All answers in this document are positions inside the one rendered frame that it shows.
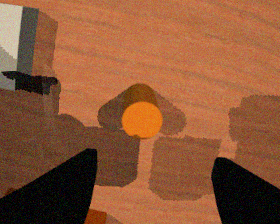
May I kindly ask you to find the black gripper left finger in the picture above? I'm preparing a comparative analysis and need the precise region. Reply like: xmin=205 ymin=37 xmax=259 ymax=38
xmin=0 ymin=148 xmax=97 ymax=224

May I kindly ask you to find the light grey block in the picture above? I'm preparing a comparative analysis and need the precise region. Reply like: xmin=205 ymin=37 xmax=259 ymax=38
xmin=0 ymin=3 xmax=40 ymax=92

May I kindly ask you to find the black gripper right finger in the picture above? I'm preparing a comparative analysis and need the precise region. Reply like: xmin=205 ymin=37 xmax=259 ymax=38
xmin=211 ymin=157 xmax=280 ymax=224

